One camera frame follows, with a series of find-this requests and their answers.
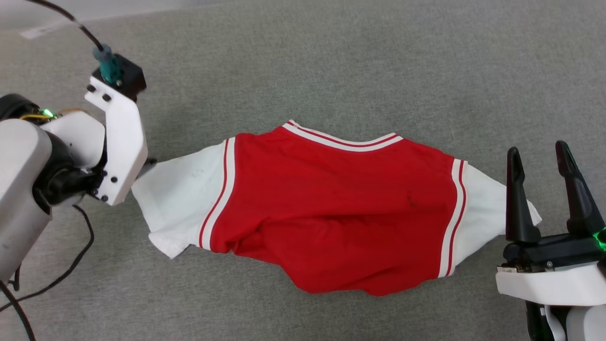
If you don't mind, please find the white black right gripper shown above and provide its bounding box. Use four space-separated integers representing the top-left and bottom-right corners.
496 140 606 307

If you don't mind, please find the black camera cable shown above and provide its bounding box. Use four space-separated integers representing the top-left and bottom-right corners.
26 0 106 52

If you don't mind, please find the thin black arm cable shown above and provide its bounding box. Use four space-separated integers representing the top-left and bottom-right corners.
0 204 95 341

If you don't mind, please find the grey fabric sofa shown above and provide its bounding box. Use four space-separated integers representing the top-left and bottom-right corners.
0 0 606 341

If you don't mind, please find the red and white t-shirt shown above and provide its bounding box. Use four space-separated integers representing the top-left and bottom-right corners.
131 119 543 297

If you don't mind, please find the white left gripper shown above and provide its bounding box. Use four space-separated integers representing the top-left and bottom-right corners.
0 76 158 207

